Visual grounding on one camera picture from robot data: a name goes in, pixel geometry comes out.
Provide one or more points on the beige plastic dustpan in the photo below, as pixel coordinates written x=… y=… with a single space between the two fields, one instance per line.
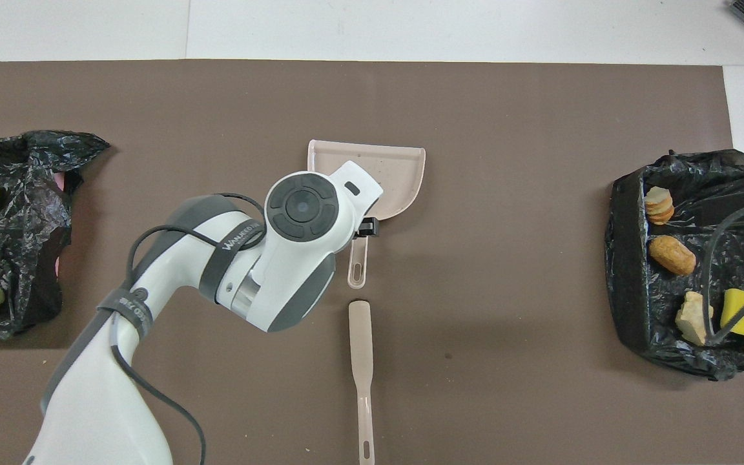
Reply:
x=398 y=174

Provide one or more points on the brown bread roll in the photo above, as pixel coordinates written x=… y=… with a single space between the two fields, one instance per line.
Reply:
x=671 y=255

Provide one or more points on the notched yellow sponge piece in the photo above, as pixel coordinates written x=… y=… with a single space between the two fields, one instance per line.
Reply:
x=737 y=307

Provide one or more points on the beige hand brush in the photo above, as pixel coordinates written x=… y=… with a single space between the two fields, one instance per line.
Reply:
x=360 y=336

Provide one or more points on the pale bread chunk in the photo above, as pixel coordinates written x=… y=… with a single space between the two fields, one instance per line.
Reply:
x=692 y=318

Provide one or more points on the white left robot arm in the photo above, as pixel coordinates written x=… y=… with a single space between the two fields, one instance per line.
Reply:
x=301 y=213

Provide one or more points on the open bin with black bag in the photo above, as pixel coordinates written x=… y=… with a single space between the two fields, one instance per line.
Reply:
x=669 y=349

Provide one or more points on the pink bin under bag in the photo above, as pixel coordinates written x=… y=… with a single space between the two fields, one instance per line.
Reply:
x=59 y=183

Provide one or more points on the crumpled black trash bag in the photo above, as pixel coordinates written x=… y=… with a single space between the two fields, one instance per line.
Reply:
x=23 y=213

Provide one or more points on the small sliced bread roll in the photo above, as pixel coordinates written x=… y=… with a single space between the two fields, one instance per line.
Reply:
x=659 y=205

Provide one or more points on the brown table mat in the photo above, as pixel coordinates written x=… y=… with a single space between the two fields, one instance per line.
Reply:
x=507 y=129

